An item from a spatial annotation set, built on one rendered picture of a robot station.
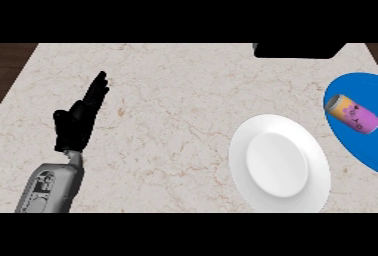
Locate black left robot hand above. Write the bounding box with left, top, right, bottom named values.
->
left=51, top=70, right=110, bottom=154

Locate white plate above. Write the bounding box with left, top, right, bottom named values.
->
left=227, top=113, right=332, bottom=214

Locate orange and pink can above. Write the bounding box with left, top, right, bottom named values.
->
left=324, top=93, right=378, bottom=135

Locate blue plate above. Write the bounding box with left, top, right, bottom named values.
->
left=321, top=72, right=378, bottom=173

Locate black appliance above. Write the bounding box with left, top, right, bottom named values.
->
left=252, top=43, right=347, bottom=60

